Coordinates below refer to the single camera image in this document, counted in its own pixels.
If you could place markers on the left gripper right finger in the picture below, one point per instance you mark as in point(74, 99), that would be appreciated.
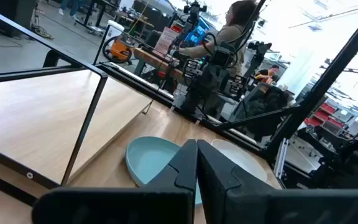
point(228, 193)

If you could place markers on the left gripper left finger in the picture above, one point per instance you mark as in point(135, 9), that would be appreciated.
point(166, 202)

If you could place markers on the cream plate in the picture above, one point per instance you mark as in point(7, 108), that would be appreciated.
point(244, 158)

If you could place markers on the light blue plate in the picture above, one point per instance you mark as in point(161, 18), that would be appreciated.
point(148, 158)

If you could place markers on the black metal wood shelf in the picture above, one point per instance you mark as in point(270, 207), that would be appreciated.
point(42, 118)

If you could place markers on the black chair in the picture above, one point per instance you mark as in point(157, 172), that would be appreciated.
point(259, 102)

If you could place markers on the red storage bins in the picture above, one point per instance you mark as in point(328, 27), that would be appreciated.
point(322, 115)

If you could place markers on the person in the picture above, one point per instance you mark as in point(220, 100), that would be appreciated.
point(73, 4)
point(228, 34)
point(264, 74)

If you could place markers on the wooden workbench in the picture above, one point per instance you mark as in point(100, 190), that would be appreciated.
point(154, 60)

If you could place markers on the orange shop vacuum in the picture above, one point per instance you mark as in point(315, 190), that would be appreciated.
point(120, 49)

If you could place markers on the blue lit monitor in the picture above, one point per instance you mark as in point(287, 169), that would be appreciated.
point(197, 34)

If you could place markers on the pink white sign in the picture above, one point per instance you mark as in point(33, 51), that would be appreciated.
point(165, 40)

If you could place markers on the white bin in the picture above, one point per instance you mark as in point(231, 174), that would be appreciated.
point(115, 29)

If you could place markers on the black cart table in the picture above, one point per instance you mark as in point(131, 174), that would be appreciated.
point(95, 29)

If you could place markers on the black table edge rail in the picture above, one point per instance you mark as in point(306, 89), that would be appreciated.
point(135, 81)

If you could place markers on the black frame post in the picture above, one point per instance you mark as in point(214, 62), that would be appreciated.
point(323, 85)

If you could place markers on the black camera on tripod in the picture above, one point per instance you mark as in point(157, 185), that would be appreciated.
point(194, 9)

